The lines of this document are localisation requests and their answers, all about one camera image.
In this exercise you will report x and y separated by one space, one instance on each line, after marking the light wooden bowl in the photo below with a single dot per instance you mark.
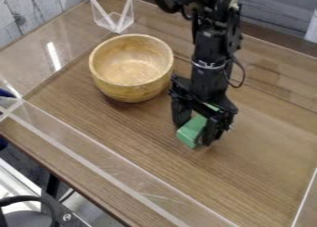
131 66

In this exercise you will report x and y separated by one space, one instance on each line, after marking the black table leg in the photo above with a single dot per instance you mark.
53 186

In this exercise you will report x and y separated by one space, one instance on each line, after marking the black metal base plate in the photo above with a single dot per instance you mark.
67 218

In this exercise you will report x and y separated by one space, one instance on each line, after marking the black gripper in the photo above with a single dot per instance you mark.
204 88

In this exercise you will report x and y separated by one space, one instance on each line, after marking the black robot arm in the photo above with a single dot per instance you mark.
216 30

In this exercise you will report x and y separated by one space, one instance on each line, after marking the clear acrylic corner bracket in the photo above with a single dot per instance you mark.
113 21

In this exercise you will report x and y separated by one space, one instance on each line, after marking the green rectangular block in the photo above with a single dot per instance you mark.
188 134

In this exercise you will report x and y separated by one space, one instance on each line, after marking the clear acrylic front wall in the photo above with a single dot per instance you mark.
125 144

